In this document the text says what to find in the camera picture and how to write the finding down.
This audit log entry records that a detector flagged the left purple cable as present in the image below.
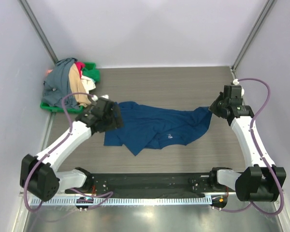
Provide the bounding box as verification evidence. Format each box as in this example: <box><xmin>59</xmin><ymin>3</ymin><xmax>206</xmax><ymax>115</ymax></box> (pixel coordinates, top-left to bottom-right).
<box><xmin>23</xmin><ymin>92</ymin><xmax>114</xmax><ymax>214</ymax></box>

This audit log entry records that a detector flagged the tan beige t shirt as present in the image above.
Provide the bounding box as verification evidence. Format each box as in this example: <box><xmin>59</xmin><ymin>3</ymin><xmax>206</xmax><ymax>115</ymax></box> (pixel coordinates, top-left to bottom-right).
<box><xmin>69</xmin><ymin>64</ymin><xmax>91</xmax><ymax>107</ymax></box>

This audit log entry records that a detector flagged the grey t shirt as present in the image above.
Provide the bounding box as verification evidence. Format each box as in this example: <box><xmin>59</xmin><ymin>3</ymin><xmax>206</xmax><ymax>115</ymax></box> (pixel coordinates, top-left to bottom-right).
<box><xmin>42</xmin><ymin>58</ymin><xmax>77</xmax><ymax>108</ymax></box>

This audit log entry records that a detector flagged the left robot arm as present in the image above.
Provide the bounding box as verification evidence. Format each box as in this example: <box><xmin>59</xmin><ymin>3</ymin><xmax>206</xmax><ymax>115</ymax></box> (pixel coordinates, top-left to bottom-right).
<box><xmin>20</xmin><ymin>97</ymin><xmax>123</xmax><ymax>202</ymax></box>

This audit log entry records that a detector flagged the green t shirt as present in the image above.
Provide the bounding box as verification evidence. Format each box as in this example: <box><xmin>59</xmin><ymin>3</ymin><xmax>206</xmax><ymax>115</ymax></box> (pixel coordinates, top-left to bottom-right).
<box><xmin>82</xmin><ymin>68</ymin><xmax>101</xmax><ymax>82</ymax></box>

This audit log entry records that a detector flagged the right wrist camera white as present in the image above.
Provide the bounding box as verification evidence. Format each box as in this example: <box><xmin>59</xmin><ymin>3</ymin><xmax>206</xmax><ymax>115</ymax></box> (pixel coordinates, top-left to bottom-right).
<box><xmin>232</xmin><ymin>79</ymin><xmax>245</xmax><ymax>97</ymax></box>

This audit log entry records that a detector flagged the slotted cable duct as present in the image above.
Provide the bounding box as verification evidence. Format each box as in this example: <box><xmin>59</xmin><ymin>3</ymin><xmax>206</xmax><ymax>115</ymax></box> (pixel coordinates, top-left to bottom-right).
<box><xmin>43</xmin><ymin>195</ymin><xmax>212</xmax><ymax>206</ymax></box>

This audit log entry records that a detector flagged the cream white t shirt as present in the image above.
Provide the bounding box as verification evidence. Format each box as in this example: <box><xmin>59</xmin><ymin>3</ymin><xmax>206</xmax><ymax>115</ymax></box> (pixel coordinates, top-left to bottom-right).
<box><xmin>81</xmin><ymin>75</ymin><xmax>96</xmax><ymax>94</ymax></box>

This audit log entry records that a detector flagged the right frame post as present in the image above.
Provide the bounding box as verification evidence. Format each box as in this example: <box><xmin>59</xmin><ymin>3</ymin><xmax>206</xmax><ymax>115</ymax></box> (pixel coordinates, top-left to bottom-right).
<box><xmin>230</xmin><ymin>0</ymin><xmax>276</xmax><ymax>73</ymax></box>

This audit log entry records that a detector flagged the left frame post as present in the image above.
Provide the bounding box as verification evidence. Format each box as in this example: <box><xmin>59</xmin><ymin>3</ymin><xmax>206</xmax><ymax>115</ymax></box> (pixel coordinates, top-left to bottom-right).
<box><xmin>18</xmin><ymin>0</ymin><xmax>58</xmax><ymax>63</ymax></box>

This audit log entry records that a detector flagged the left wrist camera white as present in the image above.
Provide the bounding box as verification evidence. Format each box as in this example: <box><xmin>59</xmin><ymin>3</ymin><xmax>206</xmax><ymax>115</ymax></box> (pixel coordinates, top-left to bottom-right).
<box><xmin>91</xmin><ymin>95</ymin><xmax>109</xmax><ymax>102</ymax></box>

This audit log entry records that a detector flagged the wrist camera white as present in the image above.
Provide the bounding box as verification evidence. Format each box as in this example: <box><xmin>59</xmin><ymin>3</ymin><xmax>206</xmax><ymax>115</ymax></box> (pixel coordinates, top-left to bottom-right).
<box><xmin>232</xmin><ymin>79</ymin><xmax>245</xmax><ymax>97</ymax></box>
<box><xmin>91</xmin><ymin>95</ymin><xmax>109</xmax><ymax>102</ymax></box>

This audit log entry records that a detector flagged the blue t shirt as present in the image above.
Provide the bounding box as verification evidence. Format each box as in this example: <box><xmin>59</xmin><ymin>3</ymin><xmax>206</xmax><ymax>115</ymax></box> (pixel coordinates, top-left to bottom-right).
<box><xmin>104</xmin><ymin>101</ymin><xmax>212</xmax><ymax>156</ymax></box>

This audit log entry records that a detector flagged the green plastic bin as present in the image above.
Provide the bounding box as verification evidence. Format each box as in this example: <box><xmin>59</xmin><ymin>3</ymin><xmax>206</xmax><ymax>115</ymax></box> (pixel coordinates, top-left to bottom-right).
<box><xmin>40</xmin><ymin>62</ymin><xmax>96</xmax><ymax>113</ymax></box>

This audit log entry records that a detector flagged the pink red t shirt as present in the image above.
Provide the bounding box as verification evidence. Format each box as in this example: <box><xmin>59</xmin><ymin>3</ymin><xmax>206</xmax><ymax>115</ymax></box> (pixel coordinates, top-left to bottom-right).
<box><xmin>75</xmin><ymin>61</ymin><xmax>85</xmax><ymax>77</ymax></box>

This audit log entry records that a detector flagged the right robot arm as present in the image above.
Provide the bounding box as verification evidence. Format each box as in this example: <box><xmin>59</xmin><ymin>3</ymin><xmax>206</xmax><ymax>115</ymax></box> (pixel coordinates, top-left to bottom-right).
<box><xmin>208</xmin><ymin>85</ymin><xmax>286</xmax><ymax>202</ymax></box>

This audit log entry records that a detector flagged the frame post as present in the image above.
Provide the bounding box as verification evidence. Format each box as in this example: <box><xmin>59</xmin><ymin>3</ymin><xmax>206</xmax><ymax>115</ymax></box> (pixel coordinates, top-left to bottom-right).
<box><xmin>230</xmin><ymin>0</ymin><xmax>276</xmax><ymax>73</ymax></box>
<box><xmin>18</xmin><ymin>0</ymin><xmax>58</xmax><ymax>63</ymax></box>

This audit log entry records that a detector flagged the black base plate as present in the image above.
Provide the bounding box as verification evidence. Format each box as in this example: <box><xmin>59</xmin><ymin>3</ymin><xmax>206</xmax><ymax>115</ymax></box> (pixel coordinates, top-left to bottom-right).
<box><xmin>79</xmin><ymin>173</ymin><xmax>235</xmax><ymax>199</ymax></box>

